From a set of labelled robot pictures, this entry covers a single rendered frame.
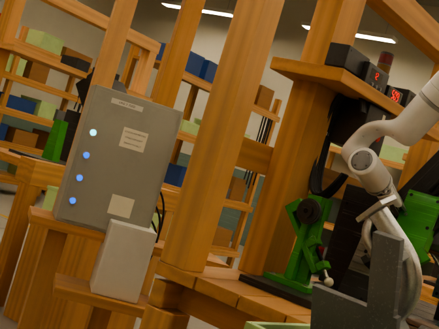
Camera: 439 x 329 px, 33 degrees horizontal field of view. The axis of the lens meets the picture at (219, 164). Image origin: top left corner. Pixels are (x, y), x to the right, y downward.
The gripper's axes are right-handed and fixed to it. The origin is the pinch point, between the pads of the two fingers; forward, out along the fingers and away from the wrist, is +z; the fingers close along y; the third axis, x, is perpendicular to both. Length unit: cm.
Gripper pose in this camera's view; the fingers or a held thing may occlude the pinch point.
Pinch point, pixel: (394, 203)
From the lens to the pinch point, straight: 237.4
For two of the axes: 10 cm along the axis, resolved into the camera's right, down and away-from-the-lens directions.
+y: -2.3, -7.9, 5.7
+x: -8.5, 4.4, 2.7
